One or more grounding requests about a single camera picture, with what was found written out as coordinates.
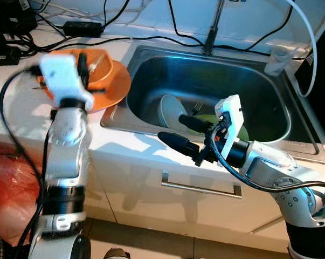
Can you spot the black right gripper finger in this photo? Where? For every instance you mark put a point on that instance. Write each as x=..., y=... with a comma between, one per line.
x=178, y=143
x=195, y=123

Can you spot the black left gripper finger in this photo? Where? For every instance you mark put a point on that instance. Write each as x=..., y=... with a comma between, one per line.
x=83, y=67

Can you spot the orange plastic bowl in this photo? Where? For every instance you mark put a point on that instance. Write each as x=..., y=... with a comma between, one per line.
x=103, y=73

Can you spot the orange plastic plate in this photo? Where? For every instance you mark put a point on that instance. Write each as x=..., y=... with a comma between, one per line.
x=116, y=89

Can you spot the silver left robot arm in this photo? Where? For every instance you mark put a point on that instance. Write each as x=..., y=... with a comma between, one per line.
x=68, y=145

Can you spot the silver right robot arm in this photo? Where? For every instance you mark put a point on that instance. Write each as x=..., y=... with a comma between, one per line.
x=281, y=172

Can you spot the metal fork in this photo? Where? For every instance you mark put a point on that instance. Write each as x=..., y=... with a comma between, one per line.
x=198, y=106

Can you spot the green plate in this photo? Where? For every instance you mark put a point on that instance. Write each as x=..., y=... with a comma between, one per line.
x=244, y=134

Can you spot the white bowl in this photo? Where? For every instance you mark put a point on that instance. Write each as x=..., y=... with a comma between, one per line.
x=172, y=110

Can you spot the black power adapter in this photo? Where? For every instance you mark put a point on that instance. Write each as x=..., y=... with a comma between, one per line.
x=82, y=28

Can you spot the stainless steel sink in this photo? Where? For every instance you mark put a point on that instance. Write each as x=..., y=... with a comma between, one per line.
x=232, y=75

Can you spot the white base cabinet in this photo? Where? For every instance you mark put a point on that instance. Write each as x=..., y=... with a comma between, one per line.
x=135, y=205

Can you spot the black countertop appliance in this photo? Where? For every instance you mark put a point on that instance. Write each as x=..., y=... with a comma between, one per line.
x=324, y=91

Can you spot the black power strip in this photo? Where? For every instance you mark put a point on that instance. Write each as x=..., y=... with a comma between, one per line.
x=3, y=51

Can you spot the black charger box with label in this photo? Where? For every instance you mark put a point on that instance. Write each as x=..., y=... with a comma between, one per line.
x=11, y=16

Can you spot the dark metal faucet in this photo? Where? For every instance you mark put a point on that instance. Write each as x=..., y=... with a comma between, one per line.
x=212, y=32

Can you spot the clear glass cup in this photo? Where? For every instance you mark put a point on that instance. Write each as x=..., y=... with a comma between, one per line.
x=278, y=62

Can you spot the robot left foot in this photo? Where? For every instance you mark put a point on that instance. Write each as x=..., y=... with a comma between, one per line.
x=117, y=253

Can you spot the red plastic bag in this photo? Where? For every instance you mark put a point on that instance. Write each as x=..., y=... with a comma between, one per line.
x=11, y=194

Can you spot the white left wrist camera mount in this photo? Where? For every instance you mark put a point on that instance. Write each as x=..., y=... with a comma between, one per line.
x=62, y=78

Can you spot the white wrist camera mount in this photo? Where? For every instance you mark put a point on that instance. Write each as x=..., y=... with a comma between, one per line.
x=62, y=78
x=231, y=116

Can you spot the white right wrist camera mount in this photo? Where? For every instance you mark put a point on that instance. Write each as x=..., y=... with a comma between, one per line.
x=231, y=116

